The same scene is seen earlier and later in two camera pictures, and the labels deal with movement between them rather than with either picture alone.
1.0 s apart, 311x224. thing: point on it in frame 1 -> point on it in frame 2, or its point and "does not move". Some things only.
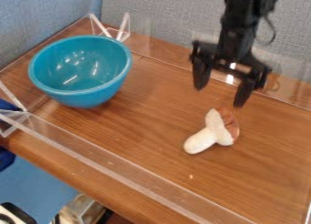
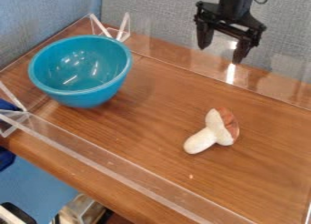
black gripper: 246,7 -> 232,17
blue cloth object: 7,157 does not move
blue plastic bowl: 80,70 does not move
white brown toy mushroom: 222,131 does not move
